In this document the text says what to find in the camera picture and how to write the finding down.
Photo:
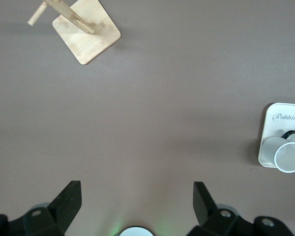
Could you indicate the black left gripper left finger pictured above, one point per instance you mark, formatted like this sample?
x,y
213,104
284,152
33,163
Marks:
x,y
61,211

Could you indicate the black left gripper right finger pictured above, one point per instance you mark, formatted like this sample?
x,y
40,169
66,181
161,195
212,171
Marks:
x,y
211,218

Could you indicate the wooden cup rack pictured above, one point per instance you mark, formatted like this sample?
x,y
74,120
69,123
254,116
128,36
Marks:
x,y
88,41

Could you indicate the beige rectangular tray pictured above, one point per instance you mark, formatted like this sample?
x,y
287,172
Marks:
x,y
273,125

